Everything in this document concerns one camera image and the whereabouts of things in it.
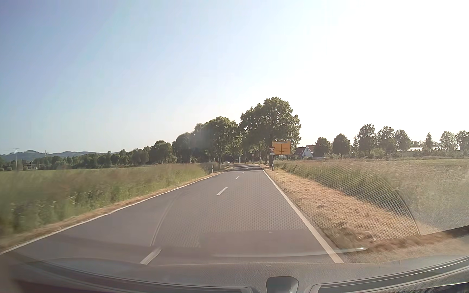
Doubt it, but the tall grass verge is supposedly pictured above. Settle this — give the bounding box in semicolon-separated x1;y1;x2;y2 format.
0;162;224;250

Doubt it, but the mown dry grass verge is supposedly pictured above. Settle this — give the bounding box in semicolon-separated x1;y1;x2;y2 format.
262;164;469;264

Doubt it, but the yellow direction sign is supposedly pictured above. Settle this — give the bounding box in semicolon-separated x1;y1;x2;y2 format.
272;140;292;166

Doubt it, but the wood of trees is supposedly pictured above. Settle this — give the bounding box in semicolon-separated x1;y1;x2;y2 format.
0;140;175;171

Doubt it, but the white house with red roof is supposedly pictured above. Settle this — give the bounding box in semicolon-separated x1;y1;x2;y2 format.
295;145;316;160

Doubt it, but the row of roadside trees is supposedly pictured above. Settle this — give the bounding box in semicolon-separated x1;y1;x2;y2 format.
172;96;302;167

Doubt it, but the grey asphalt road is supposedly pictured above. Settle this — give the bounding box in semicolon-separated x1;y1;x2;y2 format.
0;164;343;266

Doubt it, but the green grass field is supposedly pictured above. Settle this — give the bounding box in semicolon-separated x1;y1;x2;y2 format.
277;156;469;236

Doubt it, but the car's own bonnet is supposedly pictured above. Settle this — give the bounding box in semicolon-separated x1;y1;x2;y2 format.
4;253;469;293

